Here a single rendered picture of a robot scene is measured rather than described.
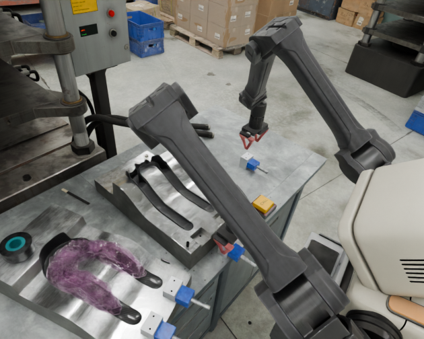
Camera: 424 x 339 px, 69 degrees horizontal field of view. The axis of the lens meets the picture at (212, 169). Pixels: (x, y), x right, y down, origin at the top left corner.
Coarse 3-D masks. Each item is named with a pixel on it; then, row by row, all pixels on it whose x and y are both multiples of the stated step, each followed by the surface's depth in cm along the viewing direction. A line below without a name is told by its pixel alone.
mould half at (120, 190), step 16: (144, 160) 127; (112, 176) 118; (144, 176) 109; (160, 176) 111; (112, 192) 112; (128, 192) 103; (160, 192) 108; (176, 192) 111; (128, 208) 107; (144, 208) 103; (176, 208) 106; (192, 208) 106; (144, 224) 104; (160, 224) 100; (208, 224) 101; (160, 240) 102; (176, 240) 95; (192, 240) 95; (176, 256) 99; (192, 256) 94
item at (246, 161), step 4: (244, 156) 136; (248, 156) 136; (252, 156) 136; (240, 160) 136; (244, 160) 135; (248, 160) 135; (252, 160) 136; (256, 160) 136; (240, 164) 138; (244, 164) 136; (248, 164) 135; (252, 164) 134; (256, 164) 134; (244, 168) 137; (252, 168) 134; (256, 168) 136; (260, 168) 134; (264, 172) 133; (268, 172) 133
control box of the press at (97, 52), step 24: (72, 0) 115; (96, 0) 122; (120, 0) 130; (72, 24) 120; (96, 24) 127; (120, 24) 135; (96, 48) 132; (120, 48) 141; (96, 72) 143; (96, 96) 151
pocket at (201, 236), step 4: (200, 228) 100; (196, 232) 99; (200, 232) 101; (204, 232) 100; (192, 236) 98; (196, 236) 100; (200, 236) 101; (204, 236) 100; (208, 236) 99; (196, 240) 99; (200, 240) 99; (204, 240) 99; (208, 240) 98
